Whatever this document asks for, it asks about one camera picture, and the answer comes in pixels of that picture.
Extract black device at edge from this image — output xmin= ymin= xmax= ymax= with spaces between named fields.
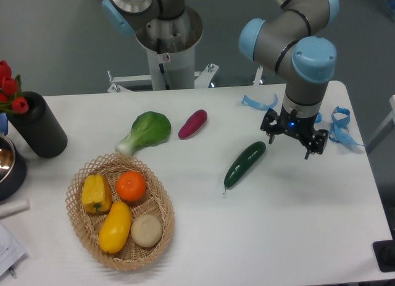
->
xmin=372 ymin=240 xmax=394 ymax=272

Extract purple sweet potato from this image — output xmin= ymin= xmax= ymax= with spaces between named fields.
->
xmin=178 ymin=109 xmax=207 ymax=140

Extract yellow bell pepper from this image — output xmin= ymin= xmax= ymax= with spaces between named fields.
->
xmin=81 ymin=174 xmax=112 ymax=214

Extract white paper sheet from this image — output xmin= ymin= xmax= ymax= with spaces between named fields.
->
xmin=0 ymin=224 xmax=26 ymax=275

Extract blue curved ribbon strip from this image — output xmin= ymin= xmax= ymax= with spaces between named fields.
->
xmin=241 ymin=94 xmax=278 ymax=111

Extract green bok choy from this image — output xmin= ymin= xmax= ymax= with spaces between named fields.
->
xmin=115 ymin=111 xmax=172 ymax=155

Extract woven wicker basket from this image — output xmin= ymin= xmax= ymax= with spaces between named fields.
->
xmin=65 ymin=153 xmax=175 ymax=271

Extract white paper roll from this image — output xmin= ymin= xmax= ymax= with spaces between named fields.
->
xmin=0 ymin=198 xmax=30 ymax=218

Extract yellow mango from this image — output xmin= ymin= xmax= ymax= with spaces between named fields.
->
xmin=99 ymin=201 xmax=132 ymax=254

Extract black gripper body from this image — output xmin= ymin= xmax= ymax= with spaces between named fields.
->
xmin=260 ymin=108 xmax=329 ymax=153

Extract dark green cucumber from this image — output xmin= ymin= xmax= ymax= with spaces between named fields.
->
xmin=223 ymin=141 xmax=266 ymax=194

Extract red artificial tulips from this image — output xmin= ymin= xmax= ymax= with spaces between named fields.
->
xmin=1 ymin=60 xmax=29 ymax=114

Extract dark metal pot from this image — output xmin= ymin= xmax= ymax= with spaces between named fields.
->
xmin=1 ymin=134 xmax=27 ymax=201

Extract orange fruit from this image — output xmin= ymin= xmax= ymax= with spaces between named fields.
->
xmin=115 ymin=171 xmax=146 ymax=201

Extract blue knotted ribbon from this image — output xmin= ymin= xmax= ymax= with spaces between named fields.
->
xmin=329 ymin=106 xmax=362 ymax=146

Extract blue tape roll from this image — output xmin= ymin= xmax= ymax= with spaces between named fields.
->
xmin=315 ymin=112 xmax=322 ymax=124

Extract black cylindrical vase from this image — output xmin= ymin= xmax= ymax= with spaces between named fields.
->
xmin=7 ymin=91 xmax=68 ymax=158

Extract white metal base bracket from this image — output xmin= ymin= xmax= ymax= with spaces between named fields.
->
xmin=107 ymin=63 xmax=265 ymax=93

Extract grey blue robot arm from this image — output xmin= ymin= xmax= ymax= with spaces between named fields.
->
xmin=102 ymin=0 xmax=339 ymax=154

